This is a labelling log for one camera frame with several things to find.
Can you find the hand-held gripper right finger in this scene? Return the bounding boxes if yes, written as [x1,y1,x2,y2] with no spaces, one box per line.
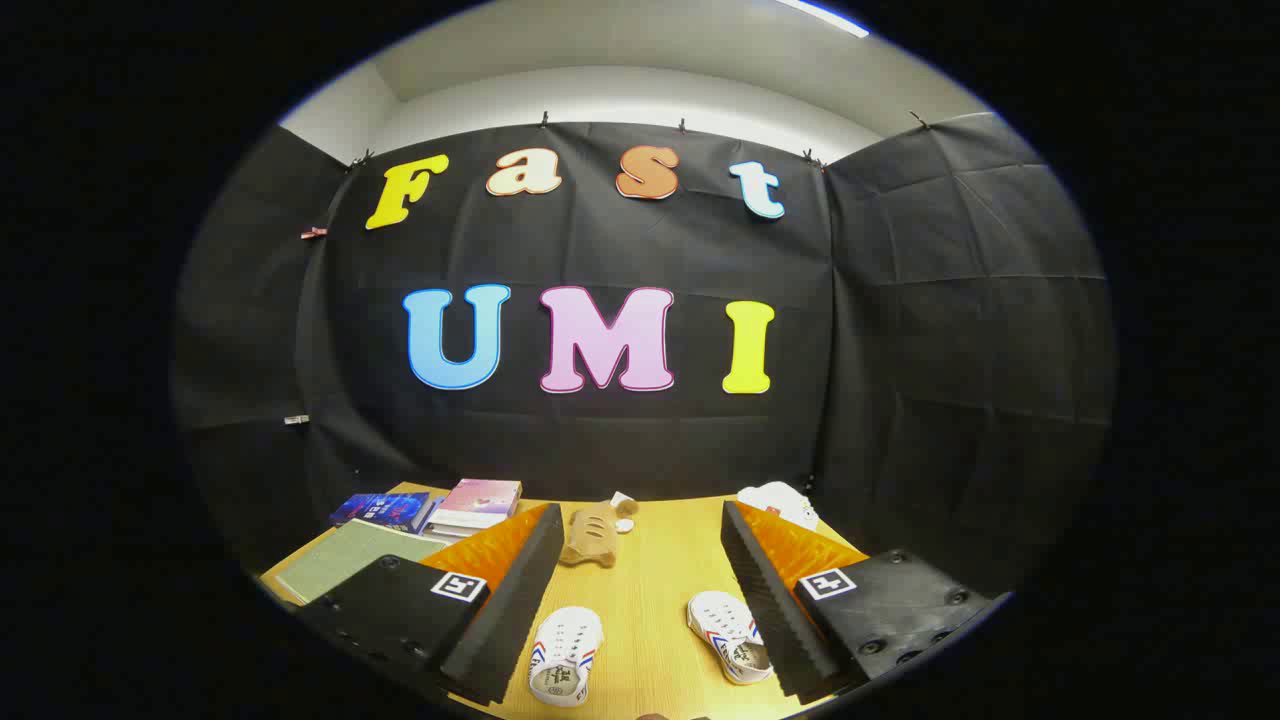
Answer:
[720,500,1013,705]

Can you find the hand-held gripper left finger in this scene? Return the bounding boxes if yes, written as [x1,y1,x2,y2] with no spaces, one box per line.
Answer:
[297,503,566,707]

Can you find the white canvas shoe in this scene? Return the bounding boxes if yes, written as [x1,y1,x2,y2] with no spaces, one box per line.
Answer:
[686,590,773,686]
[527,606,605,709]

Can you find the cream fabric storage box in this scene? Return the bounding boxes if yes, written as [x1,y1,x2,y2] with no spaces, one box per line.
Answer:
[275,518,453,607]

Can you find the grey book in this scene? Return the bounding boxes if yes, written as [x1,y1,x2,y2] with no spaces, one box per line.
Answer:
[424,515,511,542]

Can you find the white plush toy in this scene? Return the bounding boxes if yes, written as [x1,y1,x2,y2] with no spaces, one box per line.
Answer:
[737,481,819,532]

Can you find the brown bread plush toy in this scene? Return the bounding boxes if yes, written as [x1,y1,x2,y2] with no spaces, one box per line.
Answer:
[558,492,641,569]

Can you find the pink cover book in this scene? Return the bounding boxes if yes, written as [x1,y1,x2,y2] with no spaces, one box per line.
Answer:
[438,478,524,529]

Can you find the dark blue book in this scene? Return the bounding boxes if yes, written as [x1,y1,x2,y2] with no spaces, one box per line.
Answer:
[330,490,433,533]

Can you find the black backdrop cloth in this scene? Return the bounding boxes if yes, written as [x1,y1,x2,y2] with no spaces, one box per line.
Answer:
[172,112,1116,601]

